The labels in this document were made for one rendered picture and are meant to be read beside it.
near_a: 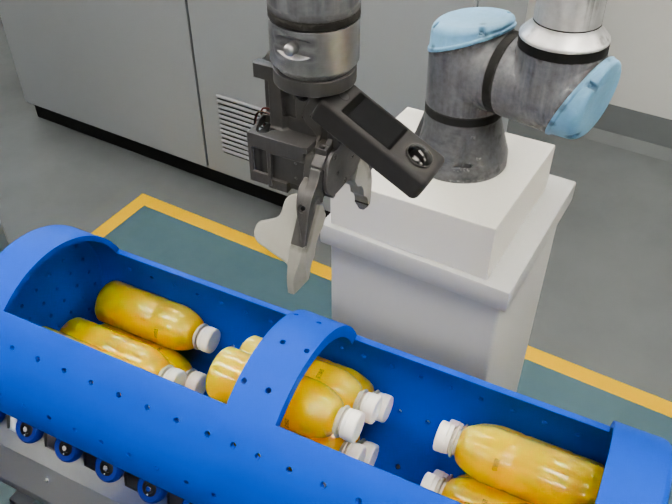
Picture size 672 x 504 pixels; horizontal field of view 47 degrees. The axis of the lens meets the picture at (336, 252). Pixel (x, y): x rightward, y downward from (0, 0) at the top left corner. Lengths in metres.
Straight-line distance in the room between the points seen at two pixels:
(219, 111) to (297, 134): 2.34
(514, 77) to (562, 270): 1.96
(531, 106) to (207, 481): 0.62
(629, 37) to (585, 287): 1.20
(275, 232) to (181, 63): 2.37
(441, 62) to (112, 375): 0.60
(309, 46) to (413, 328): 0.75
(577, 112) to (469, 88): 0.16
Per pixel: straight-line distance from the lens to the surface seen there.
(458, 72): 1.10
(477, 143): 1.15
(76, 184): 3.45
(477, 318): 1.20
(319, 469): 0.87
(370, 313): 1.31
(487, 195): 1.15
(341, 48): 0.62
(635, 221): 3.29
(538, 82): 1.04
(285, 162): 0.69
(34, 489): 1.34
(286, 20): 0.61
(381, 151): 0.64
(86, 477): 1.23
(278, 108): 0.68
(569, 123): 1.04
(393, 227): 1.16
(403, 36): 2.44
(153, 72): 3.18
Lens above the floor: 1.91
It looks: 41 degrees down
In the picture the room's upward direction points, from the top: straight up
